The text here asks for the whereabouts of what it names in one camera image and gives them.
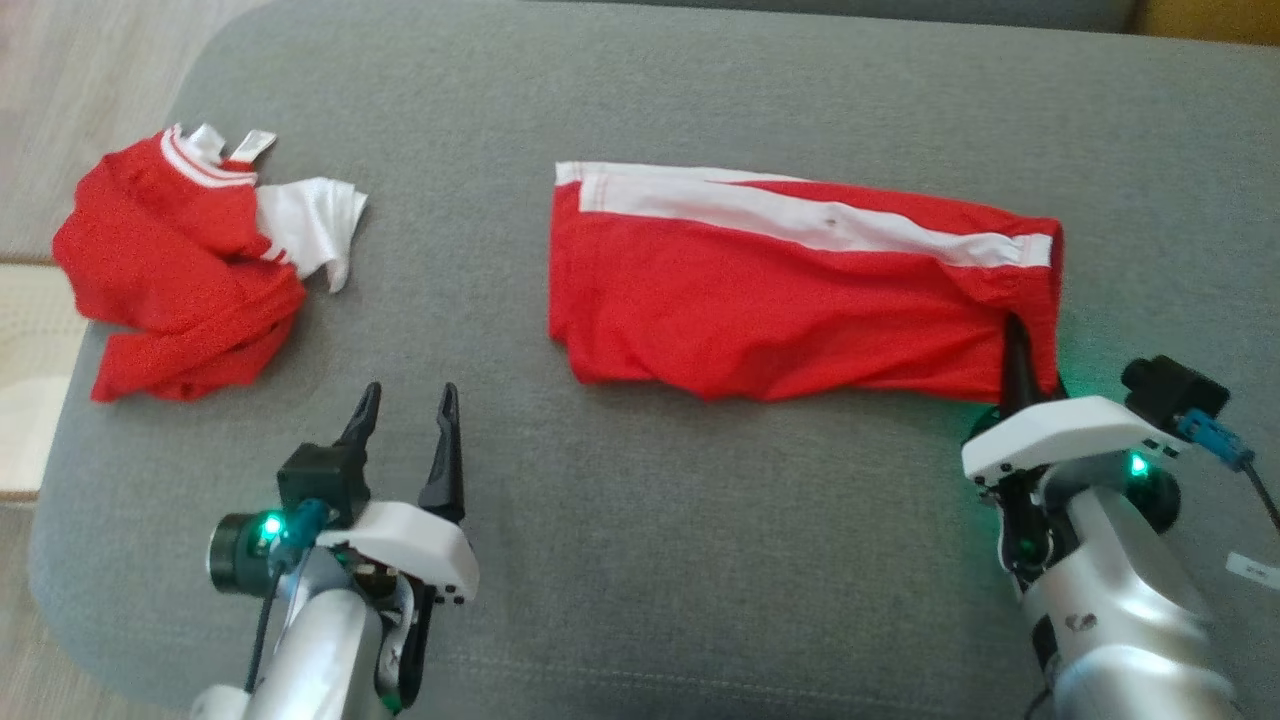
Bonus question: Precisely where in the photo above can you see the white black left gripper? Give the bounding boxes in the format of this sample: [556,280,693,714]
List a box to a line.
[315,381,481,713]

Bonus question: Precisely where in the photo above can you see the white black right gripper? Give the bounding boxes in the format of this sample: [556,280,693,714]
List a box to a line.
[960,313,1193,593]

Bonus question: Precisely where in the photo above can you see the red shorts with white stripe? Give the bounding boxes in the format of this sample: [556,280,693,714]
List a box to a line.
[548,160,1065,405]

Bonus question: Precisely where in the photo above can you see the red Bulls basketball jersey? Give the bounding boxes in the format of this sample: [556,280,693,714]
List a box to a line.
[52,122,369,404]

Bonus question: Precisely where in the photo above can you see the grey sofa seat cushion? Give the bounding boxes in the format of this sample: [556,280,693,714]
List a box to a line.
[28,0,1280,720]

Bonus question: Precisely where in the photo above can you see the grey sofa back cushion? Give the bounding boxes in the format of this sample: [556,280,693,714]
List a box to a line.
[530,0,1139,33]

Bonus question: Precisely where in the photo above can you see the yellow sofa cushion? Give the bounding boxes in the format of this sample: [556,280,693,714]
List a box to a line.
[1133,0,1280,47]

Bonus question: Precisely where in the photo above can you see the left blue-plug black cable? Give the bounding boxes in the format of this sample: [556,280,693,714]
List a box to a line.
[245,498,333,693]

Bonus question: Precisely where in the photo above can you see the blue-plug black cable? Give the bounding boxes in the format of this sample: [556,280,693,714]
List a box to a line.
[245,498,333,693]
[1176,407,1280,533]

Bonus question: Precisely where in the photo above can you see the right blue-plug black cable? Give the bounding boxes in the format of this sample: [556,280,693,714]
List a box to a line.
[1176,407,1280,533]

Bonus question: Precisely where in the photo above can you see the white cable tag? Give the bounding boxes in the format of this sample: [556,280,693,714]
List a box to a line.
[1225,552,1280,591]

